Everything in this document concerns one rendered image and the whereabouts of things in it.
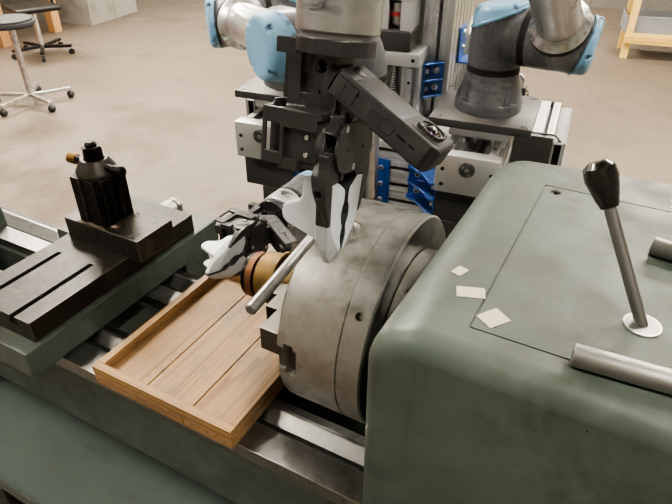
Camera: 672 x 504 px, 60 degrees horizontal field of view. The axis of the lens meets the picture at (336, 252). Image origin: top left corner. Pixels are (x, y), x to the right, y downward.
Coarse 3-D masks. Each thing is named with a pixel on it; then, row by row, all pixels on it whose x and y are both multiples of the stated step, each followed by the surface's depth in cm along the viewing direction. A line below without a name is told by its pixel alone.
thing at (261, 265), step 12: (252, 252) 95; (264, 252) 95; (276, 252) 94; (288, 252) 93; (252, 264) 92; (264, 264) 91; (276, 264) 90; (240, 276) 93; (252, 276) 92; (264, 276) 90; (288, 276) 90; (252, 288) 93
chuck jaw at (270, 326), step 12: (276, 300) 86; (276, 312) 83; (264, 324) 81; (276, 324) 81; (264, 336) 81; (276, 336) 80; (264, 348) 82; (276, 348) 81; (288, 348) 77; (288, 360) 79
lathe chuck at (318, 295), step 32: (384, 224) 77; (320, 256) 75; (352, 256) 74; (288, 288) 76; (320, 288) 74; (352, 288) 73; (288, 320) 76; (320, 320) 74; (320, 352) 74; (288, 384) 82; (320, 384) 77
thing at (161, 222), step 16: (80, 224) 120; (128, 224) 119; (144, 224) 119; (160, 224) 119; (80, 240) 123; (96, 240) 120; (112, 240) 117; (128, 240) 115; (144, 240) 115; (160, 240) 120; (128, 256) 118; (144, 256) 117
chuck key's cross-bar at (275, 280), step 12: (372, 144) 78; (312, 240) 65; (300, 252) 62; (288, 264) 60; (276, 276) 58; (264, 288) 57; (276, 288) 58; (252, 300) 55; (264, 300) 56; (252, 312) 55
